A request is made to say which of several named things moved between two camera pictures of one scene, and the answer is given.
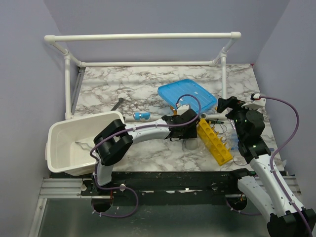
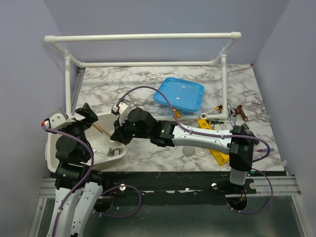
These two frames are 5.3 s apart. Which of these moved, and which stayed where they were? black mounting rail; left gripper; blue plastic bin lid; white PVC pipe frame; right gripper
Moved: blue plastic bin lid; right gripper; left gripper
Stayed: white PVC pipe frame; black mounting rail
